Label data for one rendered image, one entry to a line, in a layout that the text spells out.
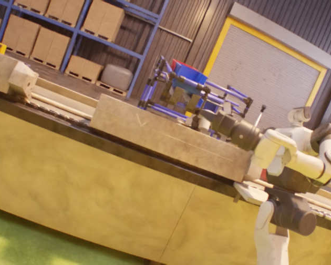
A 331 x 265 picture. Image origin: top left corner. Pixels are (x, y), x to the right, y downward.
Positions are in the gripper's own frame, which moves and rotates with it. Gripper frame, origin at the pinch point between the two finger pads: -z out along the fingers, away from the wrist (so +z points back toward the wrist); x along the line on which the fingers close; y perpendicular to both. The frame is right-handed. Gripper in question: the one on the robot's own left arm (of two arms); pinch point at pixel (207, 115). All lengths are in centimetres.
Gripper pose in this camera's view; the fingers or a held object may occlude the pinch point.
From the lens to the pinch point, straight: 95.0
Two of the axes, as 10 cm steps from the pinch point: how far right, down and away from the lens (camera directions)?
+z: 8.5, 4.8, -2.3
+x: 1.5, 2.1, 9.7
